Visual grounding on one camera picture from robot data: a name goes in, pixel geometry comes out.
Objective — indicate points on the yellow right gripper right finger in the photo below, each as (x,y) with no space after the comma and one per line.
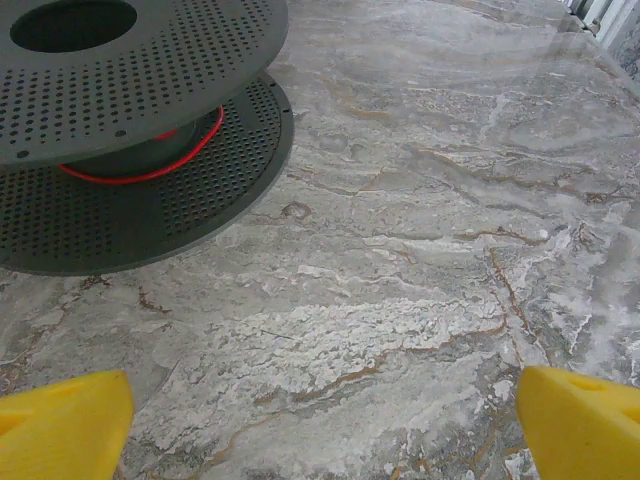
(580,435)

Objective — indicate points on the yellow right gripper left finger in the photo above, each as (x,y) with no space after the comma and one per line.
(60,430)

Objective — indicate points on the aluminium enclosure frame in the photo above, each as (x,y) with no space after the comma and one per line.
(615,25)

